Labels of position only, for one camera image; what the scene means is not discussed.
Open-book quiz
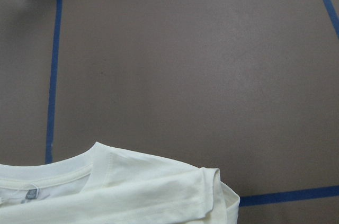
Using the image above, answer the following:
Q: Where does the cream long-sleeve printed shirt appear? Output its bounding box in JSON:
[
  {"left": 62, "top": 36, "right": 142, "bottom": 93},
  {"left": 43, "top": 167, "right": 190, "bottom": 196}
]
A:
[{"left": 1, "top": 143, "right": 240, "bottom": 223}]

